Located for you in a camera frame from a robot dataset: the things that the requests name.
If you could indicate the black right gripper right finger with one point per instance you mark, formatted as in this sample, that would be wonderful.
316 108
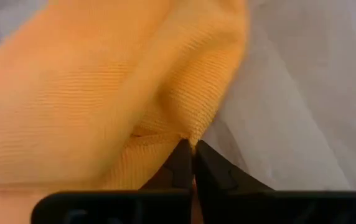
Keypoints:
227 202

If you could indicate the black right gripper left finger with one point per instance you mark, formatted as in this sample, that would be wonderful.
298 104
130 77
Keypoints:
171 205

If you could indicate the orange microfiber towel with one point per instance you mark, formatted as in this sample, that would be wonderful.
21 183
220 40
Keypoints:
72 93

